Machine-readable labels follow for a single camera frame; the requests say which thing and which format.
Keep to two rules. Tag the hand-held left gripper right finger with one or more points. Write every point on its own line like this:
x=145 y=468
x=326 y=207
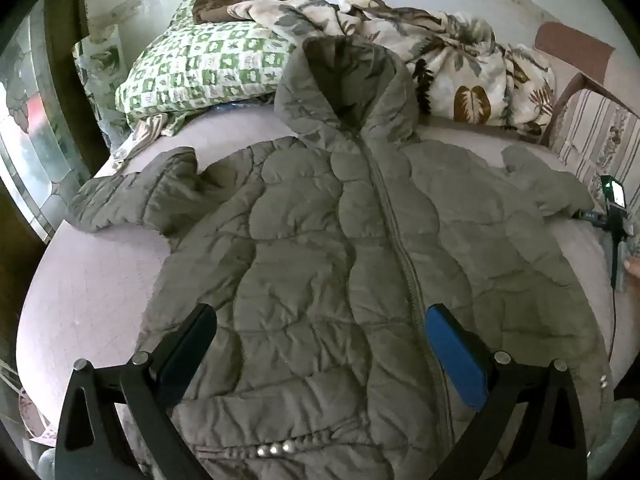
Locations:
x=455 y=355

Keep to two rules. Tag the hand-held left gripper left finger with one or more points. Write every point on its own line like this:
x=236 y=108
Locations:
x=187 y=355

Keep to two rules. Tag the olive quilted hooded jacket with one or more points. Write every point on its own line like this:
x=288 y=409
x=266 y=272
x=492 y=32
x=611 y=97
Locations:
x=320 y=240

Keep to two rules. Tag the person's right hand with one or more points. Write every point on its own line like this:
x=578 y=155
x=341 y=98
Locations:
x=634 y=268

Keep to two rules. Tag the striped floral cushion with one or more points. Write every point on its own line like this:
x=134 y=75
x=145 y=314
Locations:
x=600 y=130

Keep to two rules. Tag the pink bed mattress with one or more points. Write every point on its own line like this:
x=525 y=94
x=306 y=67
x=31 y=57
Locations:
x=95 y=290

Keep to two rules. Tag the striped beige cloth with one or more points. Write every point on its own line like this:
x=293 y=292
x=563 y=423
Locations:
x=145 y=135

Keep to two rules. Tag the leaf print blanket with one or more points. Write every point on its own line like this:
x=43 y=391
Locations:
x=450 y=60

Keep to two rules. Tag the stained glass window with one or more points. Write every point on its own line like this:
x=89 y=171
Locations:
x=30 y=150

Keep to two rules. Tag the green patterned pillow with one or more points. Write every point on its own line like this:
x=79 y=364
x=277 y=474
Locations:
x=200 y=70

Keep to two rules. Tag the floral print pillow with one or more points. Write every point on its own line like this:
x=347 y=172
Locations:
x=102 y=75

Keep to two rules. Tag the brown cloth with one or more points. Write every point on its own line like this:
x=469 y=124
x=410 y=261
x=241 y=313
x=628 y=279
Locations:
x=215 y=6

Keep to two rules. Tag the brown wooden bed frame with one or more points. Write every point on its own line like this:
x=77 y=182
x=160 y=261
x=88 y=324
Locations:
x=575 y=50

